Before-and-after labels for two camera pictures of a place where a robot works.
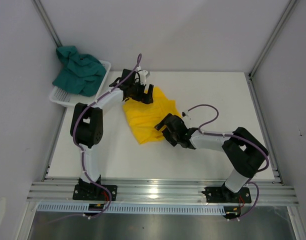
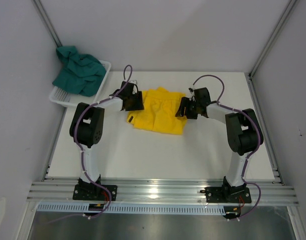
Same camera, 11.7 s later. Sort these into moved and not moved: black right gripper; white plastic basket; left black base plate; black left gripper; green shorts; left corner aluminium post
Moved: black left gripper; black right gripper
Not moved: left black base plate; green shorts; white plastic basket; left corner aluminium post
